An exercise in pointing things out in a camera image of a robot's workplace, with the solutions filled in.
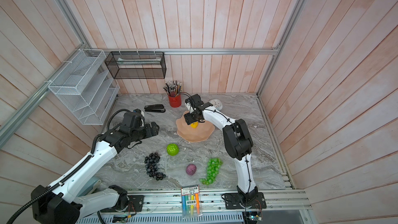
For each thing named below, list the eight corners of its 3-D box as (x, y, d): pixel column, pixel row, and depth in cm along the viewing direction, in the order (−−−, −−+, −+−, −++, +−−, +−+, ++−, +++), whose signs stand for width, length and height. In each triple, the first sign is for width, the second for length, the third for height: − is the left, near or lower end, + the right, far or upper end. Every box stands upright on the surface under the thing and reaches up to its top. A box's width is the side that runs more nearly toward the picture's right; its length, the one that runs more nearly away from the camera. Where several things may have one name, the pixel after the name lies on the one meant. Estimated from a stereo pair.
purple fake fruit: (190, 177, 83) (189, 174, 79) (185, 170, 85) (184, 167, 81) (197, 171, 85) (197, 168, 81) (192, 164, 88) (192, 161, 84)
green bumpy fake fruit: (166, 154, 92) (165, 149, 86) (171, 146, 95) (170, 141, 89) (175, 158, 90) (173, 153, 85) (179, 150, 93) (178, 146, 88)
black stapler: (145, 112, 112) (143, 108, 109) (146, 108, 114) (144, 104, 111) (165, 112, 112) (164, 108, 109) (165, 108, 114) (164, 104, 111)
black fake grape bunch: (150, 183, 81) (147, 181, 77) (145, 159, 90) (143, 155, 85) (165, 177, 83) (163, 174, 79) (160, 154, 91) (158, 150, 87)
